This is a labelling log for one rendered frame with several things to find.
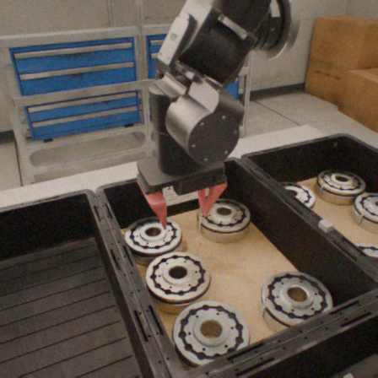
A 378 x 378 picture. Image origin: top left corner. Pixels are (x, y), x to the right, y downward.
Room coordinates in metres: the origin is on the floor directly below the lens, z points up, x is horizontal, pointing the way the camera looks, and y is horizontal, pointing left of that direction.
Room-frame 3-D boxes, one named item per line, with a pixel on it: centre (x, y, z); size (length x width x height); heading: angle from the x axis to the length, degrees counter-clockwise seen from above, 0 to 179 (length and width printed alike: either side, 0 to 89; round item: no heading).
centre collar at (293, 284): (0.35, -0.16, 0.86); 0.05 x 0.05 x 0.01
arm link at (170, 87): (0.40, 0.01, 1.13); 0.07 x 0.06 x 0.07; 25
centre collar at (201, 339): (0.29, -0.03, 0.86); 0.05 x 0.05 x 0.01
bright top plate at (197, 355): (0.29, -0.03, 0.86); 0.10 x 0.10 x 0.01
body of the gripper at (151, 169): (0.40, 0.01, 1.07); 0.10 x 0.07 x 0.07; 113
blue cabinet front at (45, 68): (2.18, 0.67, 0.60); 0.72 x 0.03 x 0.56; 116
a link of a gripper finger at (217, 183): (0.42, -0.01, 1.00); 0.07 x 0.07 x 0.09; 23
